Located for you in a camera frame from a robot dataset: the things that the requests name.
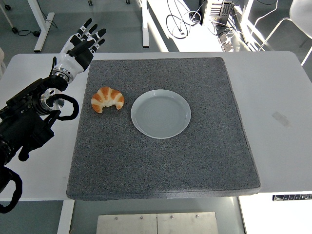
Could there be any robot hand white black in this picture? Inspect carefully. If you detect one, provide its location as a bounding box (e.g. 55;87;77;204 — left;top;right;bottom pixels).
54;18;107;74

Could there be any croissant bread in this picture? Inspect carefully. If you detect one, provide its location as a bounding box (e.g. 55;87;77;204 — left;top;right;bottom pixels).
91;86;125;114

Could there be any light grey round plate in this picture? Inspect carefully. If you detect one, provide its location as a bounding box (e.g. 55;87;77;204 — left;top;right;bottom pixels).
130;89;192;139

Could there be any grey metal plate with screws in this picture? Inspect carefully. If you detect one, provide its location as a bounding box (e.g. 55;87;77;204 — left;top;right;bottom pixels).
97;214;158;234
157;212;219;234

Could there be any white desk leg with foot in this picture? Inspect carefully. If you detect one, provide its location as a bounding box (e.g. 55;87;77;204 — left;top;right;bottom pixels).
27;0;56;53
141;0;150;48

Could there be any grey speckled mat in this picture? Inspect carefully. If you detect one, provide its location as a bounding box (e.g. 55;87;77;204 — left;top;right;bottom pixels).
66;57;261;202

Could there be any white table leg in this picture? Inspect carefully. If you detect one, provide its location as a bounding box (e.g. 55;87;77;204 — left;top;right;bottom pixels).
57;200;75;234

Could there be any computer tower case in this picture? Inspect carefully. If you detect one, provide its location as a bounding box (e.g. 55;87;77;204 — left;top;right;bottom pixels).
201;0;233;26

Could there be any white chair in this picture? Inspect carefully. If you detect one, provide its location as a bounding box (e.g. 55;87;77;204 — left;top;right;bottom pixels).
253;0;312;67

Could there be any table height control panel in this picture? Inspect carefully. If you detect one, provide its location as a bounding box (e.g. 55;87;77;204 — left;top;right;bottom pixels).
272;194;312;202

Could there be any black cable with adapter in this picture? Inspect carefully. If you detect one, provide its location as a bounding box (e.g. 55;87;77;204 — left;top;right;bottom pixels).
17;18;58;38

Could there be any black coiled cable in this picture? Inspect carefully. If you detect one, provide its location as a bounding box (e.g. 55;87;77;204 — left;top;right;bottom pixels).
166;11;203;39

